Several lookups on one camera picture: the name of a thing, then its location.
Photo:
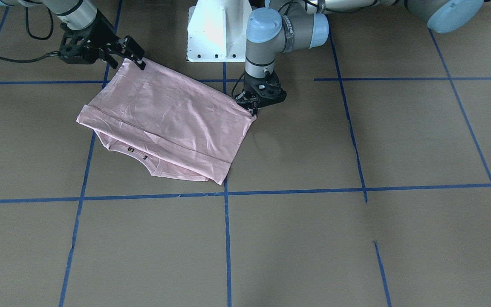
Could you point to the white metal mount base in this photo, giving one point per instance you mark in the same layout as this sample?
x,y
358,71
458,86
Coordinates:
x,y
217,31

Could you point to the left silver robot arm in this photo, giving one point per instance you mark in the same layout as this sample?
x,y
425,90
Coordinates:
x,y
283,26

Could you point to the pink Snoopy t-shirt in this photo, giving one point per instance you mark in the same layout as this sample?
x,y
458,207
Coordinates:
x,y
174,125

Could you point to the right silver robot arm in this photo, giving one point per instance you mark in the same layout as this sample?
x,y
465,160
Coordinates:
x,y
78,14

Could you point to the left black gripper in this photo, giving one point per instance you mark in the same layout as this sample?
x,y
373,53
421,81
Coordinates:
x,y
249,102

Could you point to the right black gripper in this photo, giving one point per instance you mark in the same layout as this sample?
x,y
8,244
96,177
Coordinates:
x,y
97,35

